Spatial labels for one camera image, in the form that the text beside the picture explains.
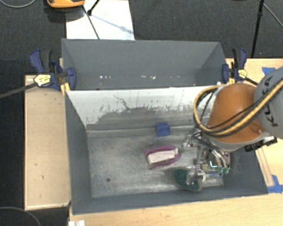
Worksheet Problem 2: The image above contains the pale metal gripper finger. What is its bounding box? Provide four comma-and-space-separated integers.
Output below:
179, 140, 202, 156
185, 169, 207, 186

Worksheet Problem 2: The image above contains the dark green sponge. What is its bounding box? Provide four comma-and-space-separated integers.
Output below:
173, 166, 204, 194

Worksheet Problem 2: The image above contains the purple and white stapler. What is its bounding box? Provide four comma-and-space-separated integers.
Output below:
144, 144, 182, 170

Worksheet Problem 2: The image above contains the blue block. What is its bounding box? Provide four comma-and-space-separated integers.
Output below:
154, 122, 171, 138

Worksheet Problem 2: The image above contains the grey metal bin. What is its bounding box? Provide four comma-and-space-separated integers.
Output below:
61, 31, 270, 215

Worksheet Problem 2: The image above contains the pale wood flat board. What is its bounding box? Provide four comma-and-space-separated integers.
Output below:
19, 73, 73, 211

